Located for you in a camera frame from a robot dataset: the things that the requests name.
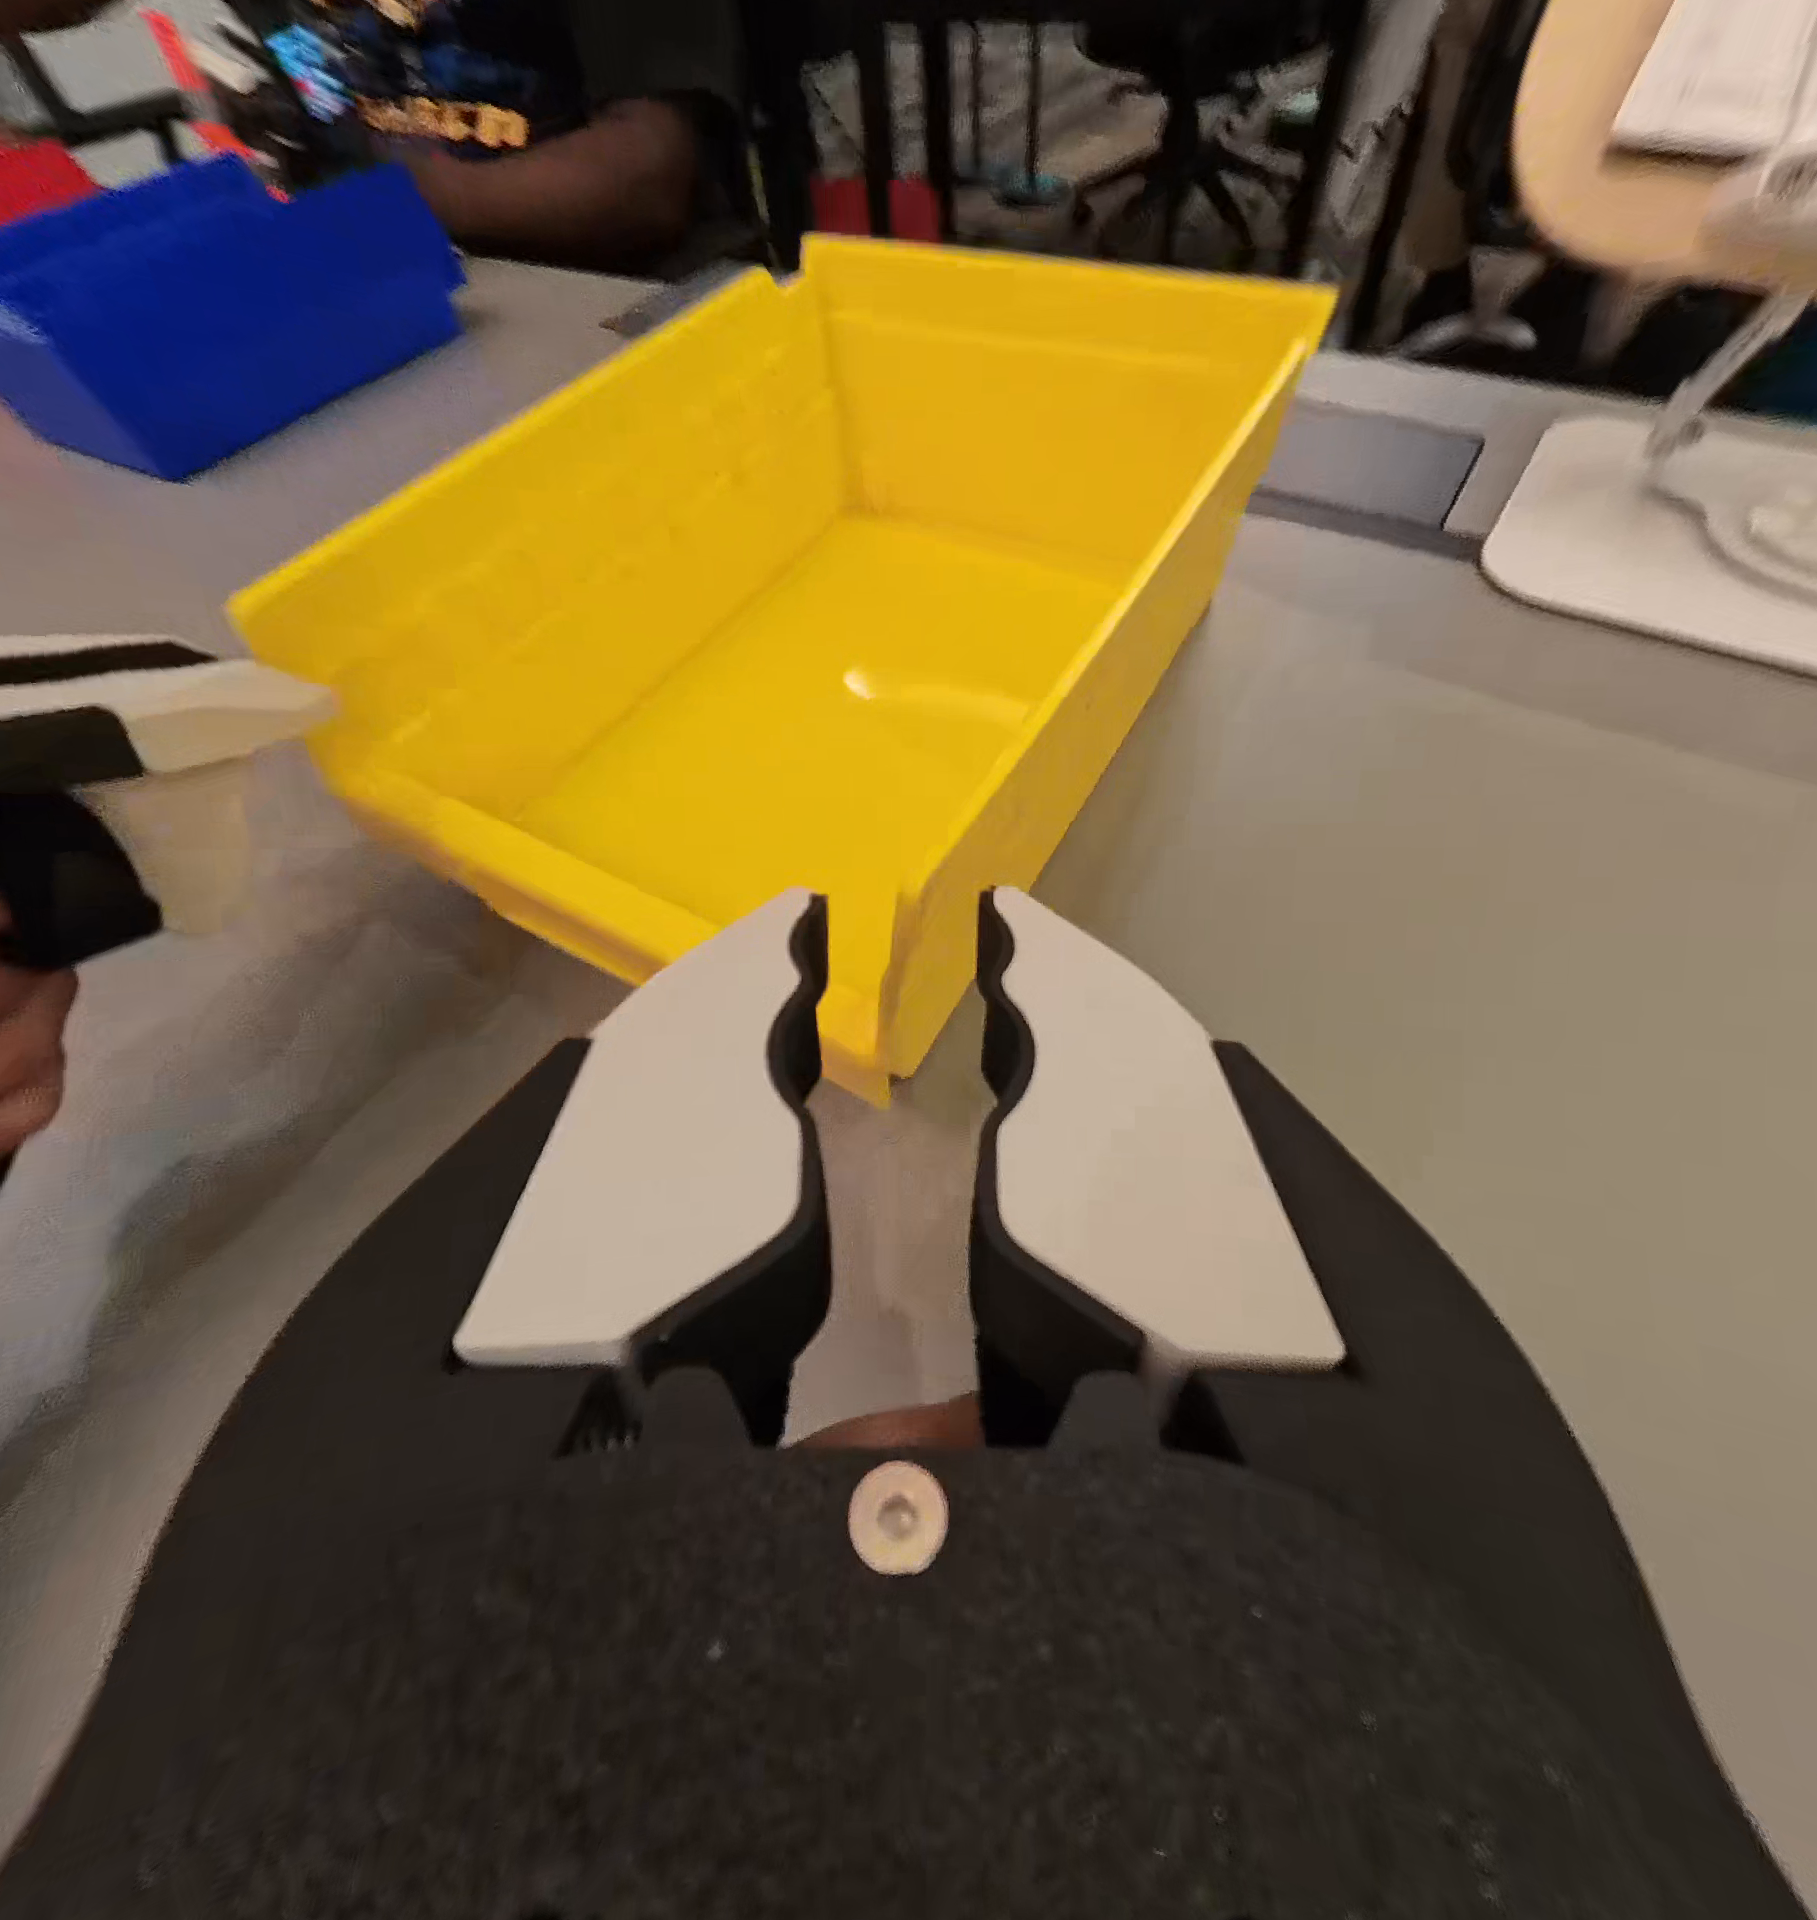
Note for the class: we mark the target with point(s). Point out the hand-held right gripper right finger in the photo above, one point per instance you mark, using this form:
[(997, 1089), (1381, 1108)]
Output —
[(1147, 1201)]

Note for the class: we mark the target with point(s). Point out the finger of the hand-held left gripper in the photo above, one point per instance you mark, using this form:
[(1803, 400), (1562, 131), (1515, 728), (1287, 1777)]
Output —
[(232, 718), (188, 855)]

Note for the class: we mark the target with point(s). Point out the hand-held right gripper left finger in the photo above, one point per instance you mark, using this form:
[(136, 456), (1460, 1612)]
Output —
[(654, 1201)]

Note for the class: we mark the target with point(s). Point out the yellow plastic box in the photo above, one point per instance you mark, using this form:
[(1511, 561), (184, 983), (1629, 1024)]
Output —
[(787, 722)]

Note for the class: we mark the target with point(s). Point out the blue plastic box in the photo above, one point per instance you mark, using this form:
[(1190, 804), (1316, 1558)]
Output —
[(217, 330)]

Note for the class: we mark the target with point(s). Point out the person's left hand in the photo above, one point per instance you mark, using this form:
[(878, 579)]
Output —
[(0, 1050)]

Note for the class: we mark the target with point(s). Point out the red container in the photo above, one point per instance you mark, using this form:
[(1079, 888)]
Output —
[(9, 180)]

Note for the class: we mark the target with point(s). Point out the red bag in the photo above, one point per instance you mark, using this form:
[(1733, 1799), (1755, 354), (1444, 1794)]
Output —
[(878, 210)]

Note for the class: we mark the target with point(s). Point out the wooden board with instruction poster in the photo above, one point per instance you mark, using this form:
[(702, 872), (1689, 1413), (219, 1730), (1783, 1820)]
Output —
[(1597, 149)]

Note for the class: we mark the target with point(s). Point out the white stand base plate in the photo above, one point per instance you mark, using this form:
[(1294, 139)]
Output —
[(1629, 526)]

